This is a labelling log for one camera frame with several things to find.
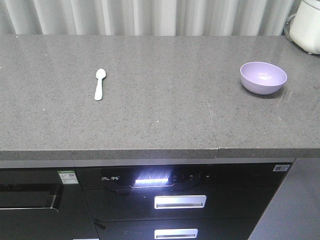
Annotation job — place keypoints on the purple plastic bowl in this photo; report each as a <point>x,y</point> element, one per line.
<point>262,78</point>

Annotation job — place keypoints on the white pleated curtain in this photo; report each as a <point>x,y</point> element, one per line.
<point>146,17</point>

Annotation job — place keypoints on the black built-in dishwasher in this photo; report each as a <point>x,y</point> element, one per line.
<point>43,204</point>

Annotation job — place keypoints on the black disinfection cabinet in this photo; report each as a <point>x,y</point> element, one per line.
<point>179,202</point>

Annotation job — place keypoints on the light green plastic spoon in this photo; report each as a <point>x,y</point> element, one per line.
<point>100,75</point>

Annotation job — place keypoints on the grey cabinet door panel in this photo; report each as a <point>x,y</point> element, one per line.
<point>294,211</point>

